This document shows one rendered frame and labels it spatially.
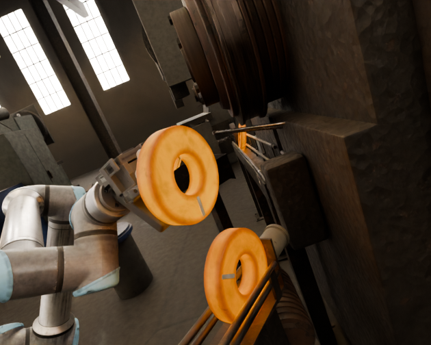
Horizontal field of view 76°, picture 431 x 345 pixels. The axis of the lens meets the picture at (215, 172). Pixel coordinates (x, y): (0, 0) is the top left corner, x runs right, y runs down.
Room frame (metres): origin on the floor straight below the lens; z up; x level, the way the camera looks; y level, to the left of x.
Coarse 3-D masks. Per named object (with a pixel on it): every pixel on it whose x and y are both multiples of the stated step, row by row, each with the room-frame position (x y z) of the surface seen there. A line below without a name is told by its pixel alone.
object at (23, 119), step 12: (0, 108) 7.78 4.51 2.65; (24, 108) 8.28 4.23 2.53; (0, 120) 7.72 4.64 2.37; (12, 120) 7.38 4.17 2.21; (24, 120) 7.62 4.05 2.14; (36, 120) 8.07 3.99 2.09; (0, 132) 7.49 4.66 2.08; (48, 132) 8.21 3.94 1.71; (48, 144) 8.26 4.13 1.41; (60, 168) 7.85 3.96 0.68
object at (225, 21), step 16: (208, 0) 0.67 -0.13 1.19; (224, 0) 0.67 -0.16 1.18; (224, 16) 0.67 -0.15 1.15; (240, 16) 0.66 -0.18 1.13; (224, 32) 0.67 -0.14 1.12; (240, 32) 0.66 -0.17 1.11; (224, 48) 0.66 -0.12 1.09; (240, 48) 0.67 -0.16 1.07; (240, 64) 0.68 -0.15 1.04; (256, 64) 0.68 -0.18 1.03; (240, 80) 0.69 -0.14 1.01; (256, 80) 0.70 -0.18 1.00; (240, 96) 0.70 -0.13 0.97; (256, 96) 0.73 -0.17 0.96; (240, 112) 0.77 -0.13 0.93; (256, 112) 0.79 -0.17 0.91
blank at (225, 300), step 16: (224, 240) 0.41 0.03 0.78; (240, 240) 0.42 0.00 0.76; (256, 240) 0.46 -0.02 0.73; (208, 256) 0.40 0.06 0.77; (224, 256) 0.38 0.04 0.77; (240, 256) 0.41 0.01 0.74; (256, 256) 0.44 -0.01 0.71; (208, 272) 0.38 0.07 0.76; (224, 272) 0.37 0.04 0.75; (256, 272) 0.43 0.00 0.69; (208, 288) 0.37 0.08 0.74; (224, 288) 0.36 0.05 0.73; (240, 288) 0.42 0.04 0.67; (224, 304) 0.35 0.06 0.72; (240, 304) 0.37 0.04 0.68; (224, 320) 0.36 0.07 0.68
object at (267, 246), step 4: (264, 240) 0.47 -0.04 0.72; (268, 240) 0.46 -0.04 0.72; (264, 244) 0.47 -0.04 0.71; (268, 244) 0.47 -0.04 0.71; (272, 244) 0.46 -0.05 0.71; (264, 248) 0.47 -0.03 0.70; (268, 248) 0.47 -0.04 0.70; (272, 248) 0.46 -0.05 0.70; (268, 252) 0.47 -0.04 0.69; (272, 252) 0.46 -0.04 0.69; (268, 256) 0.47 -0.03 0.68; (272, 256) 0.46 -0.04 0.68; (276, 256) 0.46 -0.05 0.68; (268, 260) 0.47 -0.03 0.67; (272, 260) 0.46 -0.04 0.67; (276, 260) 0.46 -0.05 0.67; (268, 264) 0.47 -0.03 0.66; (276, 268) 0.46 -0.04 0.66; (280, 272) 0.46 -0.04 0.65; (280, 276) 0.46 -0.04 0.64; (268, 280) 0.47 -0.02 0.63; (280, 280) 0.46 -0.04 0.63; (284, 280) 0.46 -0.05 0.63; (280, 284) 0.46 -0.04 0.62; (284, 284) 0.45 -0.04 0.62
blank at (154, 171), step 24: (144, 144) 0.41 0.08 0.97; (168, 144) 0.41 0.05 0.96; (192, 144) 0.45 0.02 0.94; (144, 168) 0.38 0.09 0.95; (168, 168) 0.39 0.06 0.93; (192, 168) 0.46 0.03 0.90; (216, 168) 0.47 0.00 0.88; (144, 192) 0.37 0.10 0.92; (168, 192) 0.38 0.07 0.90; (192, 192) 0.43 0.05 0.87; (216, 192) 0.46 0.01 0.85; (168, 216) 0.37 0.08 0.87; (192, 216) 0.40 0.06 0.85
